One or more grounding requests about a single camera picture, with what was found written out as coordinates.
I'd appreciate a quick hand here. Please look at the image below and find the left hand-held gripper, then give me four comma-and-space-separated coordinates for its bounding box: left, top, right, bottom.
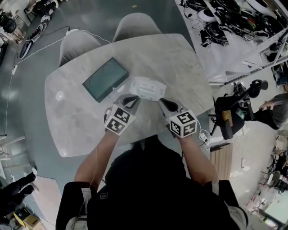
103, 94, 141, 136

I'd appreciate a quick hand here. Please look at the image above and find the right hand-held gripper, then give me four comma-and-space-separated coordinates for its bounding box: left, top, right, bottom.
158, 97, 198, 137

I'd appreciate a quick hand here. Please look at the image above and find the white wet wipe pack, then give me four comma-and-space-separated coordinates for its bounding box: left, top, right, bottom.
129, 76, 167, 102

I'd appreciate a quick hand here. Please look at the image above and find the person's left forearm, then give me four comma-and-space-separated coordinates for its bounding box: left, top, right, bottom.
73, 130, 120, 191

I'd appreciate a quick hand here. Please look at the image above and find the person's right forearm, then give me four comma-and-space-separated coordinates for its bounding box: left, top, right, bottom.
176, 134, 219, 186

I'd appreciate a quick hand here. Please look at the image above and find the dark green flat box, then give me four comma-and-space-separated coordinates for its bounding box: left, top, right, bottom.
82, 57, 130, 103

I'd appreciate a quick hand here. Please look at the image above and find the black office chair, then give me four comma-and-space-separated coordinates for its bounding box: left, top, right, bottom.
212, 80, 269, 140

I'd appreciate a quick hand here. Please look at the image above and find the grey shell chair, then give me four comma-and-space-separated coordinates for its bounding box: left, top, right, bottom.
58, 30, 102, 68
112, 13, 162, 43

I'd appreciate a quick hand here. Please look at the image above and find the wooden slat board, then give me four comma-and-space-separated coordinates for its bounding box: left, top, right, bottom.
210, 143, 234, 180

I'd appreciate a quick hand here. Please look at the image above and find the person's black shirt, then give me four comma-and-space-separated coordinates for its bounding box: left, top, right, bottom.
55, 134, 248, 230

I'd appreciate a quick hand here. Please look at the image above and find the pile of black white gear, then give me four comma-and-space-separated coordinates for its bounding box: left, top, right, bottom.
183, 0, 286, 48

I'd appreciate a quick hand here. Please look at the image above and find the black scooter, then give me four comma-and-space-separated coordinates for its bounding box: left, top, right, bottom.
19, 23, 48, 59

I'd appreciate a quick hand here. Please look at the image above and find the beige rug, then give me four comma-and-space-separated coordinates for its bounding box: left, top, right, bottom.
31, 176, 63, 225

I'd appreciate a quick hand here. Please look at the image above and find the white step stool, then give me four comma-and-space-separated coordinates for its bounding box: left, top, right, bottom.
0, 134, 31, 180

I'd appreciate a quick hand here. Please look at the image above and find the cardboard box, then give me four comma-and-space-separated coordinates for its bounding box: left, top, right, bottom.
13, 208, 42, 230

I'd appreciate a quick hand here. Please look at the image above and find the thin white wire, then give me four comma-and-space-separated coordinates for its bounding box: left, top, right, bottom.
77, 146, 99, 225

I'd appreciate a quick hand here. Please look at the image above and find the long white extension cord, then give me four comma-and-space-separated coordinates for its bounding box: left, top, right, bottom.
4, 28, 112, 135

